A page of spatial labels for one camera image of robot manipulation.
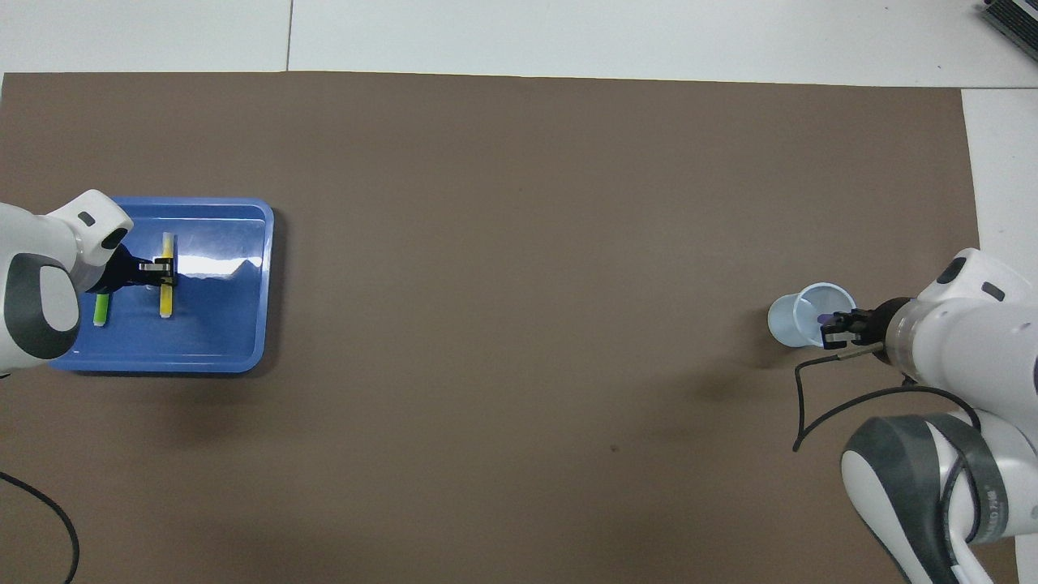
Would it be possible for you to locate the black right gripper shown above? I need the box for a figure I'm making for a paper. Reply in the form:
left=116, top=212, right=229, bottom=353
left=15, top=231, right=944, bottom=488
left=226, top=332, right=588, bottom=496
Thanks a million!
left=823, top=298, right=913, bottom=350

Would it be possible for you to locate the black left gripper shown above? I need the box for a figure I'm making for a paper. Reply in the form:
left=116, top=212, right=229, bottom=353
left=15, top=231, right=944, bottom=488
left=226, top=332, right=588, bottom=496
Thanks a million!
left=89, top=243, right=178, bottom=294

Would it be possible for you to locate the yellow pen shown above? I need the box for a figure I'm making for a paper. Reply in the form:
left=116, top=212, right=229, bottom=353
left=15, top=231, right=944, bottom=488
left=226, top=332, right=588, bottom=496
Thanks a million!
left=159, top=233, right=176, bottom=319

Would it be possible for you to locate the translucent plastic cup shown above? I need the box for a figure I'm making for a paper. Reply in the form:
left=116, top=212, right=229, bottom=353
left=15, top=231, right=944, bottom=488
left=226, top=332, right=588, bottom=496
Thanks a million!
left=767, top=281, right=857, bottom=350

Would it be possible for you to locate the blue plastic tray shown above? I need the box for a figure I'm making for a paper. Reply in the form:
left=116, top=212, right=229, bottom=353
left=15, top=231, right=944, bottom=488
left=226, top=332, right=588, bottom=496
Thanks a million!
left=47, top=196, right=275, bottom=374

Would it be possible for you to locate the brown table mat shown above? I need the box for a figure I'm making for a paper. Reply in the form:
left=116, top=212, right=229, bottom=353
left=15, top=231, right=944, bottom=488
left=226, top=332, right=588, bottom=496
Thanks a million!
left=0, top=71, right=1021, bottom=584

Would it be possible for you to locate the grey ribbed device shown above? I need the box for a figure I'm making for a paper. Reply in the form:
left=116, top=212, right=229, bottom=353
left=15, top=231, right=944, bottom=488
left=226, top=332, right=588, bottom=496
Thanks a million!
left=979, top=0, right=1038, bottom=62

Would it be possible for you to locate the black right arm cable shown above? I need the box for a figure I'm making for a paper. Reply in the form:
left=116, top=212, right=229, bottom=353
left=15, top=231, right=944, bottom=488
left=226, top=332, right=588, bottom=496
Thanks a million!
left=792, top=341, right=986, bottom=453

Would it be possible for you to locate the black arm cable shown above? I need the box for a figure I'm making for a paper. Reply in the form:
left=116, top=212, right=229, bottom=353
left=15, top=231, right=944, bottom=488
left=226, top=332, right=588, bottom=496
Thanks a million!
left=0, top=472, right=80, bottom=584
left=792, top=341, right=986, bottom=453

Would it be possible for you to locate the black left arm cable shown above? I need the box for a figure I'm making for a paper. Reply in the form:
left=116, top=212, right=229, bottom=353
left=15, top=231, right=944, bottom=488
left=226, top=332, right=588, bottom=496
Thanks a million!
left=0, top=472, right=80, bottom=584

